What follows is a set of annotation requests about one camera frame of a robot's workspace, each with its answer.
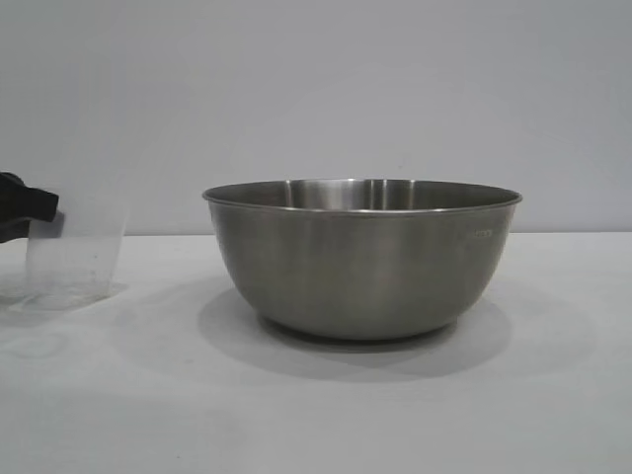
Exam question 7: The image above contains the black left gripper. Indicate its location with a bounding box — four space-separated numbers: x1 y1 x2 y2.
0 170 61 244

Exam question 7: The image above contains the translucent plastic measuring cup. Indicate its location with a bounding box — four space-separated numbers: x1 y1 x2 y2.
25 197 130 313

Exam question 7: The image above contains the stainless steel mixing bowl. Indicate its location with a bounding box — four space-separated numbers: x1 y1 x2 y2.
200 177 523 343

